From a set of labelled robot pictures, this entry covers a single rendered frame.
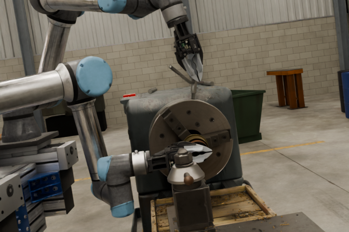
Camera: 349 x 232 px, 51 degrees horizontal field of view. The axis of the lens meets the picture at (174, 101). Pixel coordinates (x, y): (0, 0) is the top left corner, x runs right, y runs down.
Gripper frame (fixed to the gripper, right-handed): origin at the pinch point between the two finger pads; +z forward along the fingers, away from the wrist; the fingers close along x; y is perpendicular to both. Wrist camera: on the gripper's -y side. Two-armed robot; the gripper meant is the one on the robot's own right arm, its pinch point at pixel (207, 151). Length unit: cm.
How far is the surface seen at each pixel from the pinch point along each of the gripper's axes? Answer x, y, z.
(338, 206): -107, -181, 133
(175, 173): 6.5, 43.6, -13.5
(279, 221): -10.5, 36.6, 9.1
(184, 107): 13.7, -16.3, -4.0
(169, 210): -5.6, 31.4, -15.5
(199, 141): 3.3, -1.9, -2.0
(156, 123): 9.3, -16.3, -15.0
